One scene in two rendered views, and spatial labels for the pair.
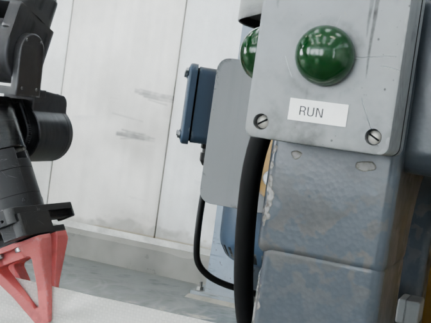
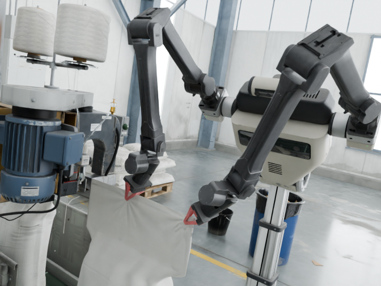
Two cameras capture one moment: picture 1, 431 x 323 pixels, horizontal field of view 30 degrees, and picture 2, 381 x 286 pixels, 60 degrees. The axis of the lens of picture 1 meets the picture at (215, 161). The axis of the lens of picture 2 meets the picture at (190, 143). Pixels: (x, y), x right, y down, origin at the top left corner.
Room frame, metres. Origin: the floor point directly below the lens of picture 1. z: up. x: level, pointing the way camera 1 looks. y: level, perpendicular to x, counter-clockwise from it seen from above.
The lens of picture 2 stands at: (1.82, 0.54, 1.46)
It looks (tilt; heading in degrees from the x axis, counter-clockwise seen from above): 8 degrees down; 190
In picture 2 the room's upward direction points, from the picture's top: 9 degrees clockwise
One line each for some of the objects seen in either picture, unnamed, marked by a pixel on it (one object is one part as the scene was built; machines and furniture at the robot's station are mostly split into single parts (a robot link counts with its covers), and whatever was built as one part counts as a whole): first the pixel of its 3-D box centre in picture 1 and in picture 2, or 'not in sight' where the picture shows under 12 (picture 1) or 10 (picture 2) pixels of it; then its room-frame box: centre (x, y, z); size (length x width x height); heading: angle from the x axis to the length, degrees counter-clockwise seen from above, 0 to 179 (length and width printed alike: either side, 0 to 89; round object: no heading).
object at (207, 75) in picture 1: (211, 117); (64, 150); (0.95, 0.01, 1.25); 0.10 x 0.08 x 0.12; 4
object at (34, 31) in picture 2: not in sight; (36, 32); (0.73, -0.29, 1.61); 0.15 x 0.14 x 0.17; 69
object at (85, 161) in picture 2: not in sight; (82, 164); (0.68, -0.08, 1.14); 0.05 x 0.04 x 0.16; 159
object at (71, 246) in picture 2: not in sight; (53, 231); (0.10, -0.53, 0.53); 1.05 x 0.02 x 0.41; 69
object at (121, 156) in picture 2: not in sight; (127, 158); (-2.17, -0.99, 0.56); 0.66 x 0.42 x 0.15; 159
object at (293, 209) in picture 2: not in sight; (274, 225); (-1.46, 0.91, 0.32); 0.51 x 0.48 x 0.65; 159
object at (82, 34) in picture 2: not in sight; (82, 34); (0.82, -0.05, 1.61); 0.17 x 0.17 x 0.17
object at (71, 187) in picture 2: not in sight; (64, 186); (0.68, -0.14, 1.04); 0.08 x 0.06 x 0.05; 159
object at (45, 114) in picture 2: not in sight; (34, 112); (0.96, -0.09, 1.35); 0.12 x 0.12 x 0.04
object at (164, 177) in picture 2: not in sight; (152, 178); (-2.74, -0.79, 0.20); 0.67 x 0.43 x 0.15; 159
